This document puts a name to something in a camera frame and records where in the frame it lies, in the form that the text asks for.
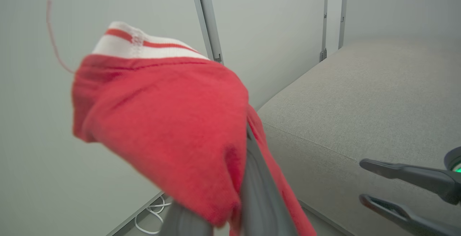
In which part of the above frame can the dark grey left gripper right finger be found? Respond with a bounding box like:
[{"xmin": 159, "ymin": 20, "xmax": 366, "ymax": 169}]
[{"xmin": 240, "ymin": 123, "xmax": 299, "ymax": 236}]

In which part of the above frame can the red garment white striped band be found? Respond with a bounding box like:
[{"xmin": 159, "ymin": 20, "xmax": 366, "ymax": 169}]
[{"xmin": 46, "ymin": 0, "xmax": 317, "ymax": 236}]

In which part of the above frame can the grey fabric sofa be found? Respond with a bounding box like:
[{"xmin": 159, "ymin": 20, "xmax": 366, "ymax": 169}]
[{"xmin": 257, "ymin": 38, "xmax": 461, "ymax": 236}]

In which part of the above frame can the white partition panel grey frame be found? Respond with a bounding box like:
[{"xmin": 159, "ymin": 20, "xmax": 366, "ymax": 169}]
[
  {"xmin": 338, "ymin": 0, "xmax": 461, "ymax": 50},
  {"xmin": 0, "ymin": 0, "xmax": 216, "ymax": 236},
  {"xmin": 202, "ymin": 0, "xmax": 329, "ymax": 111}
]

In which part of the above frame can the looped white power cable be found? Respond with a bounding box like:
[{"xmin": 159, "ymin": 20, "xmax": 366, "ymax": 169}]
[{"xmin": 134, "ymin": 195, "xmax": 172, "ymax": 235}]

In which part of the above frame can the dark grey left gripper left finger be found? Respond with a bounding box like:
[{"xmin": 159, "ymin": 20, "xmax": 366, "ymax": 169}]
[{"xmin": 158, "ymin": 201, "xmax": 214, "ymax": 236}]

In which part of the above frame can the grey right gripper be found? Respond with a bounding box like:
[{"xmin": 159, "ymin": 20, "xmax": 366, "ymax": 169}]
[{"xmin": 359, "ymin": 146, "xmax": 461, "ymax": 236}]

